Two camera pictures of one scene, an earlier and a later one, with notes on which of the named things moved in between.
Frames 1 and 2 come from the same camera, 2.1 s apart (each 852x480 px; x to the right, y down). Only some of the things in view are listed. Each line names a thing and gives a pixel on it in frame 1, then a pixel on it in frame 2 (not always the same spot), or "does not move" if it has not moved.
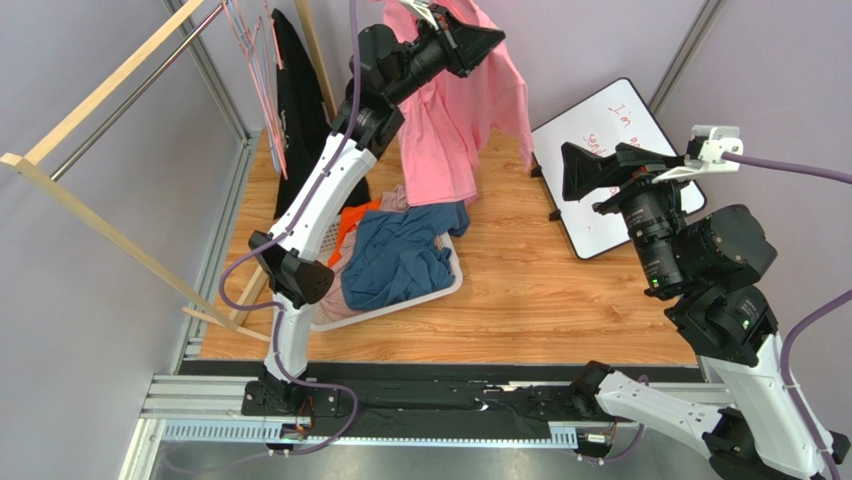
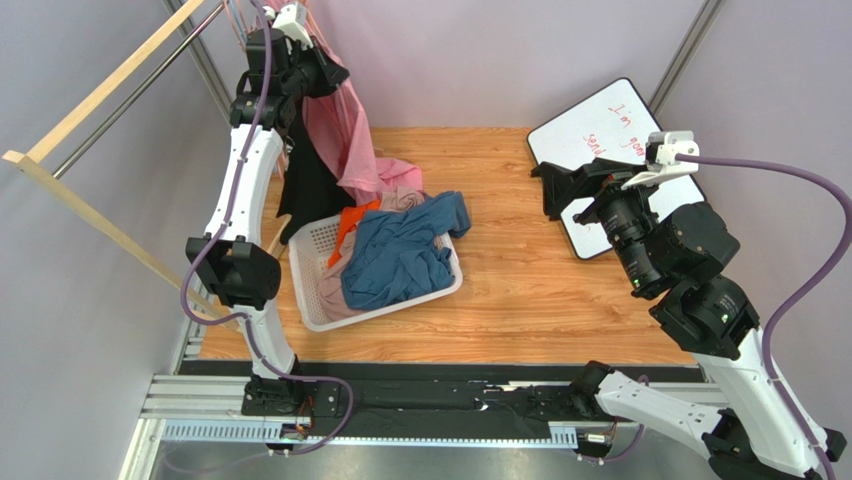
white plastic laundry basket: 324,322 does not move
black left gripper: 462,46 to 330,76
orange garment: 350,215 does not move
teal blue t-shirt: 395,255 does not move
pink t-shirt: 449,118 to 367,176
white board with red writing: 614,116 does not move
